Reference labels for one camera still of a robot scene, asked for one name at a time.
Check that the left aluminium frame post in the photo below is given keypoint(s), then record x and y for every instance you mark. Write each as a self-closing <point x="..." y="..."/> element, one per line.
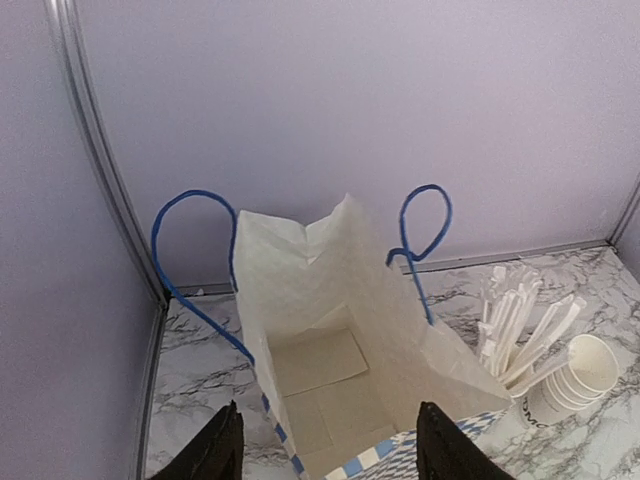
<point x="64" y="21"/>

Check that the bundle of wrapped white straws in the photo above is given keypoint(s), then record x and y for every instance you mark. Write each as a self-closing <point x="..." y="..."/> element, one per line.
<point x="510" y="340"/>

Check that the black cup holding straws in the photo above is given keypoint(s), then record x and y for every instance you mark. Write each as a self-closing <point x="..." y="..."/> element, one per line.
<point x="535" y="411"/>

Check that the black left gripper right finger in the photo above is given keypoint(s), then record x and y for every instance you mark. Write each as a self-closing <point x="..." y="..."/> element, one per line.
<point x="445" y="452"/>

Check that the right aluminium frame post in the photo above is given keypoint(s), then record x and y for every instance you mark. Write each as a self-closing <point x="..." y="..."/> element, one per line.
<point x="627" y="213"/>

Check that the stack of white paper cups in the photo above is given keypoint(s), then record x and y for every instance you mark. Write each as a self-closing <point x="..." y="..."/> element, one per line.
<point x="588" y="371"/>

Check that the blue checkered paper bag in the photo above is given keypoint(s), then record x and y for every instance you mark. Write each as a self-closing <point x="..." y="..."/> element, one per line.
<point x="342" y="349"/>

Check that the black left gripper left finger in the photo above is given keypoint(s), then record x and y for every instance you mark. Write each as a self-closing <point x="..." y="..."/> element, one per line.
<point x="215" y="453"/>

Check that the aluminium frame post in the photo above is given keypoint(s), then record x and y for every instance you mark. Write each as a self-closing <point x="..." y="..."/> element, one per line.
<point x="627" y="213"/>
<point x="64" y="21"/>

